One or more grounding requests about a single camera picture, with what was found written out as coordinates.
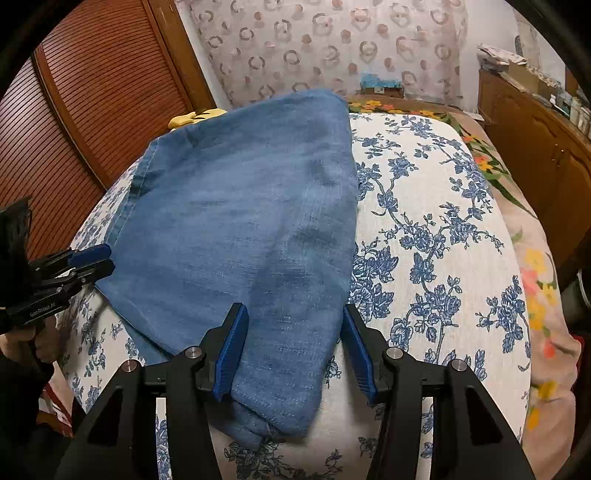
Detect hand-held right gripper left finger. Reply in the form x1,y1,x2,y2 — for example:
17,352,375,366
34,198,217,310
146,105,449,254
54,302,250,480

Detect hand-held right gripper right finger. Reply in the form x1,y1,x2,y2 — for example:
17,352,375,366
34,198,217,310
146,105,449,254
342,304,539,480

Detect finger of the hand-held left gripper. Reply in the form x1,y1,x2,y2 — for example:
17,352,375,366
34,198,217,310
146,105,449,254
28,244,112,274
32,258,116,301

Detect blue denim pants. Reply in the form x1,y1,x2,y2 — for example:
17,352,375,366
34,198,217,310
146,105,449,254
93,89,362,451

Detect person's left hand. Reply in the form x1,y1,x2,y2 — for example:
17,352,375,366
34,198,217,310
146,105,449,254
0,329,34,361

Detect white blue floral bed sheet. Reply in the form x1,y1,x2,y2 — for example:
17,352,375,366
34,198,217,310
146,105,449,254
54,112,533,480

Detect louvered wooden wardrobe door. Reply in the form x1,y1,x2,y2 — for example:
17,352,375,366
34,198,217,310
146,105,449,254
0,0,216,261

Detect yellow plush toy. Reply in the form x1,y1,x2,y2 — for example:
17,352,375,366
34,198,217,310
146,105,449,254
167,107,228,131

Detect colourful floral blanket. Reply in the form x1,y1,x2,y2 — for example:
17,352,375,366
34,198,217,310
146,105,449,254
346,95,583,480

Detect blue box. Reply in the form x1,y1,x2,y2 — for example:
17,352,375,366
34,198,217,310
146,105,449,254
359,73,405,98

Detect wooden cabinet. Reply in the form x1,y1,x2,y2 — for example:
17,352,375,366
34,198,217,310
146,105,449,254
478,67,591,280

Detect cardboard box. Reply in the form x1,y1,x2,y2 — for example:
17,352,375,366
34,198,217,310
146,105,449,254
507,60,542,92

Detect row of glass jars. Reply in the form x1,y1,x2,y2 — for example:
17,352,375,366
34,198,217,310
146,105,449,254
556,90,589,126

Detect patterned flat packet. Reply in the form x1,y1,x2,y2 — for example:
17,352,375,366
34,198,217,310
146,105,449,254
475,43,528,66

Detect ring patterned curtain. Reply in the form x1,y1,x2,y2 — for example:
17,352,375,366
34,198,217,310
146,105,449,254
178,0,468,112

